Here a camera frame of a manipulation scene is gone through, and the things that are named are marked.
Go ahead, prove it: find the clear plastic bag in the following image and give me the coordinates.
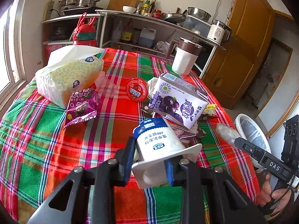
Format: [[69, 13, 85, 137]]
[[216, 123, 241, 148]]

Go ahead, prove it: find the black frying pan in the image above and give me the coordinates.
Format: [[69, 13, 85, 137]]
[[161, 7, 187, 25]]

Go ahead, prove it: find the purple grape milk carton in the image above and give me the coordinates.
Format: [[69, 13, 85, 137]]
[[148, 72, 208, 129]]

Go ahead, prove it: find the white blue yogurt cup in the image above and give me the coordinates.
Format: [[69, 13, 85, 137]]
[[132, 118, 202, 189]]

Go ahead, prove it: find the white electric kettle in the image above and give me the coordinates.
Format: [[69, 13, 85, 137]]
[[207, 20, 232, 46]]

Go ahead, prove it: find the green cap oil bottle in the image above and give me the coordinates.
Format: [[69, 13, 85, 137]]
[[141, 0, 150, 15]]

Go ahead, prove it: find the white brown lidded mug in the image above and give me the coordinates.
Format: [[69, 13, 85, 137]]
[[166, 38, 202, 76]]

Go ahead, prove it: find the white ceramic bowl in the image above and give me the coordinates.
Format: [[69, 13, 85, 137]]
[[122, 6, 137, 14]]

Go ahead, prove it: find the white power strip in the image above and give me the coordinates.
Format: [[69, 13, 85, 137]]
[[44, 1, 55, 21]]

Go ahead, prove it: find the steel mixing bowl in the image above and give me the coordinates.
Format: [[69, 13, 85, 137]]
[[187, 7, 211, 22]]

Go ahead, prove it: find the clear plastic container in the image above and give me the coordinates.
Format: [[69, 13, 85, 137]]
[[183, 15, 211, 38]]

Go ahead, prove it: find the yellow snack wrapper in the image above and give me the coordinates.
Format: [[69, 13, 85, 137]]
[[202, 104, 216, 116]]

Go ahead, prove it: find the plaid tablecloth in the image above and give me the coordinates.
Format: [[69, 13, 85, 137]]
[[1, 48, 259, 223]]

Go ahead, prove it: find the dark soy sauce bottle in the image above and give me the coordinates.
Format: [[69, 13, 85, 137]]
[[149, 0, 156, 14]]

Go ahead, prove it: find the steel pot with lid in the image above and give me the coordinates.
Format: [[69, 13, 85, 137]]
[[59, 0, 100, 12]]

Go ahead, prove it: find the white trash bin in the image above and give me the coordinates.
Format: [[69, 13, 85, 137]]
[[235, 113, 272, 169]]

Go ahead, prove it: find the white plastic jug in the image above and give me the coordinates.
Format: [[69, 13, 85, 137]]
[[138, 27, 157, 48]]

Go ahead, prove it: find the wooden door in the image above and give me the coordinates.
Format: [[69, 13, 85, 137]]
[[203, 0, 275, 109]]

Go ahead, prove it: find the yellow tissue pack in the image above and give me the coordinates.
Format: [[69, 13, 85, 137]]
[[35, 45, 104, 109]]

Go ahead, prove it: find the brown chocolate wrapper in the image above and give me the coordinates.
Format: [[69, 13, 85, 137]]
[[141, 106, 206, 141]]

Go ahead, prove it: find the red kids water bottle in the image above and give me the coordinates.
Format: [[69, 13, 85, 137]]
[[73, 13, 97, 46]]

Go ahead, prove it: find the person's right hand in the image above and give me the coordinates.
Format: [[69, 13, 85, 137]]
[[256, 170, 292, 216]]

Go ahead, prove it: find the metal kitchen shelf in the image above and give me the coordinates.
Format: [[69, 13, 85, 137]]
[[96, 10, 225, 78]]

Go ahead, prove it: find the purple snack packet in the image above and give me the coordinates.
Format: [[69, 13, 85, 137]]
[[64, 88, 99, 128]]

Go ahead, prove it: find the clear plastic jelly cup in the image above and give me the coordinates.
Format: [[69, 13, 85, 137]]
[[94, 71, 118, 98]]

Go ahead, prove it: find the low white side shelf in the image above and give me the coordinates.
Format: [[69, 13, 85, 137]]
[[41, 13, 104, 52]]

